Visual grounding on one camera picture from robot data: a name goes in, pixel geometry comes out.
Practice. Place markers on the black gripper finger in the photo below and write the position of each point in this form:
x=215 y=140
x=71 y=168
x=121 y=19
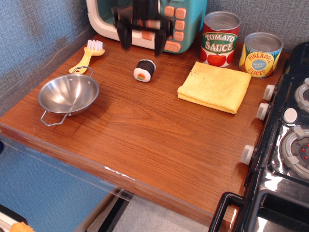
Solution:
x=160 y=40
x=125 y=35

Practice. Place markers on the folded yellow towel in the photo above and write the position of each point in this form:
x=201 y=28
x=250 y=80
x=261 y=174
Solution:
x=217 y=88

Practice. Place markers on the tomato sauce can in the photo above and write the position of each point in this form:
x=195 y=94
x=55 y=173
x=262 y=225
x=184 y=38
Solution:
x=219 y=38

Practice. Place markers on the black toy stove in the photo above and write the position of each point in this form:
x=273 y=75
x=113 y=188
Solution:
x=276 y=197

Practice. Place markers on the pineapple slices can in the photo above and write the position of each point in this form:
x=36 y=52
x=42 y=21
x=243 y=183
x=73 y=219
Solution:
x=260 y=54

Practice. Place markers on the steel bowl with handles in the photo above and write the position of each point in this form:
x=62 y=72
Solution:
x=69 y=94

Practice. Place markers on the teal toy microwave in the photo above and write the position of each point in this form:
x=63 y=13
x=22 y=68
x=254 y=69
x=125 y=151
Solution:
x=187 y=16

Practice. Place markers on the plush sushi roll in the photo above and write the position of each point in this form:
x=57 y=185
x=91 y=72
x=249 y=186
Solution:
x=144 y=70

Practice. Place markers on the orange plush object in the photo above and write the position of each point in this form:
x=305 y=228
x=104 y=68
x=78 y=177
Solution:
x=21 y=227

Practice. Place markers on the yellow dish brush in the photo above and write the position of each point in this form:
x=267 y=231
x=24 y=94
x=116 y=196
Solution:
x=94 y=48

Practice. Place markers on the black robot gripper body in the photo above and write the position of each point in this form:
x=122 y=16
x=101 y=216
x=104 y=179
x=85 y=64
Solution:
x=141 y=15

